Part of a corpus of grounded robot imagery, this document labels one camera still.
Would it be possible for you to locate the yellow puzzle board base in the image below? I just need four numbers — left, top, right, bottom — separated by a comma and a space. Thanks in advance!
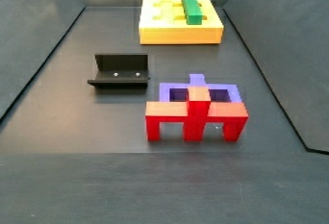
139, 0, 223, 44

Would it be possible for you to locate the purple cross-shaped block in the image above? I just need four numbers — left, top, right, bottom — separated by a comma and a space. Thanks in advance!
159, 74, 242, 103

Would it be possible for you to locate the red stepped block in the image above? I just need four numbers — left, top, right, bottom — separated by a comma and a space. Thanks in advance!
146, 95, 247, 141

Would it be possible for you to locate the green block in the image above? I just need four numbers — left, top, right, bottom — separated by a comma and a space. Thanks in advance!
182, 0, 203, 25

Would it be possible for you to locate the black angled bracket stand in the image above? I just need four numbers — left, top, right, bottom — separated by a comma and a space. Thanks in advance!
87, 53, 148, 88

